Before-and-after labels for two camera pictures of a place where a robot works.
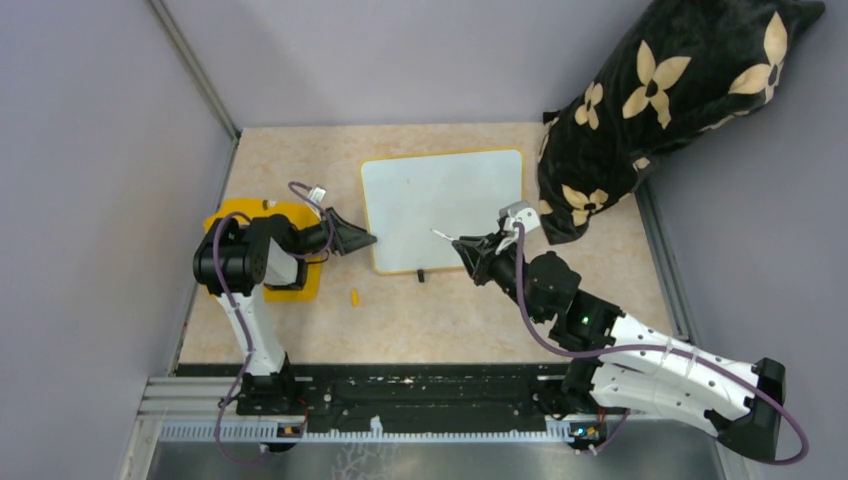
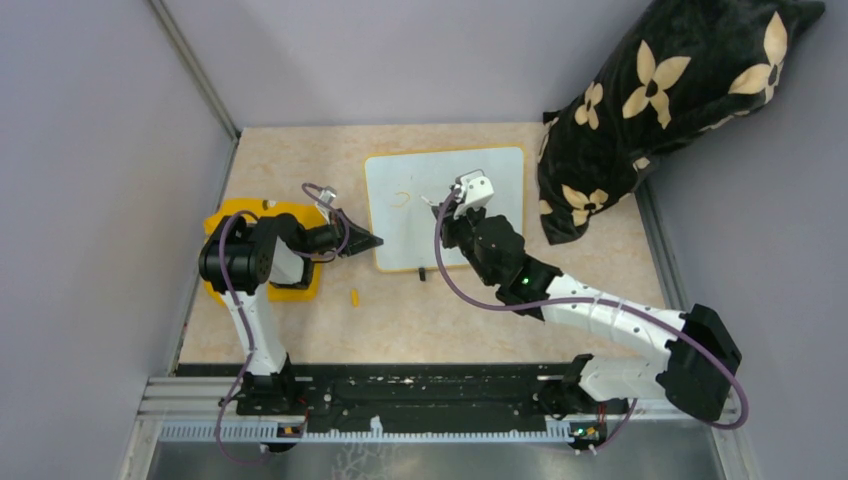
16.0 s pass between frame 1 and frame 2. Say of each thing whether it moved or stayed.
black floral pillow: stayed
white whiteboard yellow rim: stayed
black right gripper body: moved
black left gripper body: stayed
